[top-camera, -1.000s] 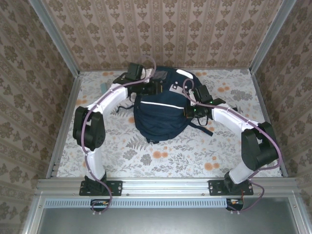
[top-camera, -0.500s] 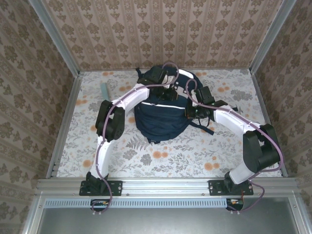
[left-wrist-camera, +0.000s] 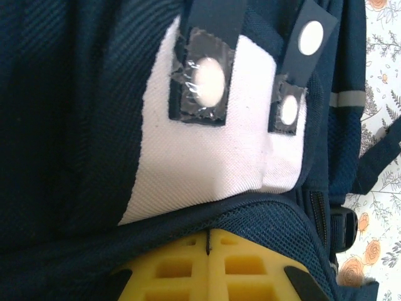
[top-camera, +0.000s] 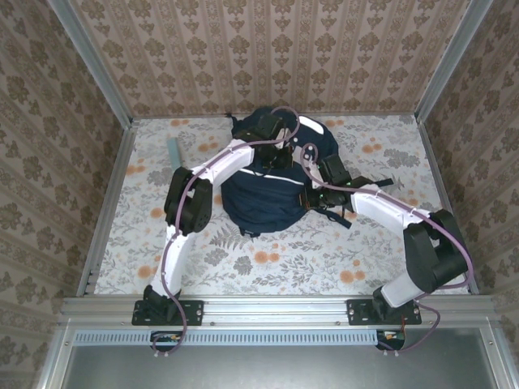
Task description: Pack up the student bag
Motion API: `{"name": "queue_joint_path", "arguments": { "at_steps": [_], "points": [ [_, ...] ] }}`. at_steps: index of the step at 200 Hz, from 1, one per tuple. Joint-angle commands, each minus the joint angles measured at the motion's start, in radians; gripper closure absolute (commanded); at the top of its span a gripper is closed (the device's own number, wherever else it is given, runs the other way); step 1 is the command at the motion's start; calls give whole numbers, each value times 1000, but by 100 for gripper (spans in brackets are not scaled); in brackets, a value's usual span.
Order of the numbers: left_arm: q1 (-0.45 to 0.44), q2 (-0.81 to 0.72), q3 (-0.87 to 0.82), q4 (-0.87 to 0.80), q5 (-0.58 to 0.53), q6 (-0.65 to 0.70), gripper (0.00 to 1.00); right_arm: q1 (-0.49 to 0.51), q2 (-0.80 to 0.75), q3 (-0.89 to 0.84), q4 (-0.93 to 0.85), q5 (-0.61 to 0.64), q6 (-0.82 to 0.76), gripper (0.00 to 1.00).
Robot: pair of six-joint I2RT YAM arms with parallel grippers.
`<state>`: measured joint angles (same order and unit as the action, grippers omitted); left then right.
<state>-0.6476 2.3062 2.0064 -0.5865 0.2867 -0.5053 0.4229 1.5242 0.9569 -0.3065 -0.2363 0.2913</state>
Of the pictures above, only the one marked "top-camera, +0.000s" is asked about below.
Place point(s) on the navy blue backpack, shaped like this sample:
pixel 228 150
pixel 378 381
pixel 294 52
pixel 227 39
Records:
pixel 263 202

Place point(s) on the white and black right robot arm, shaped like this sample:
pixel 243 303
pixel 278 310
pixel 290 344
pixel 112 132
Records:
pixel 436 251

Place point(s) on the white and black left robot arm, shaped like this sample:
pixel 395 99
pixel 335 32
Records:
pixel 188 202

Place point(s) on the floral patterned table covering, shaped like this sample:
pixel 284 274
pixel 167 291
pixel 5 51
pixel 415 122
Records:
pixel 292 271

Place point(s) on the light blue slim book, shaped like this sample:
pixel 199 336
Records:
pixel 174 153

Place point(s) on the grey metal sheet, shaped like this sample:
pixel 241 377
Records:
pixel 284 368

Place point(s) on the aluminium right side rail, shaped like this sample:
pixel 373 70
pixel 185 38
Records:
pixel 442 170

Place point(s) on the aluminium cross rail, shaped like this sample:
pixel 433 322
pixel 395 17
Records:
pixel 275 310

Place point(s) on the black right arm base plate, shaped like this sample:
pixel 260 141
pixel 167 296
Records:
pixel 359 312

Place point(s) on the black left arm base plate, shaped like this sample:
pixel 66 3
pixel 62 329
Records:
pixel 194 312

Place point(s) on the aluminium right corner post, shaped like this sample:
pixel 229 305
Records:
pixel 450 61

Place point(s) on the aluminium corner post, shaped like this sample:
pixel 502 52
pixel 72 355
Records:
pixel 450 61
pixel 93 61

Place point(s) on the aluminium left side rail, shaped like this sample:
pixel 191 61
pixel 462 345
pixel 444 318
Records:
pixel 107 210

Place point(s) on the aluminium left corner post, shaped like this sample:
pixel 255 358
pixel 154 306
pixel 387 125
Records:
pixel 93 61

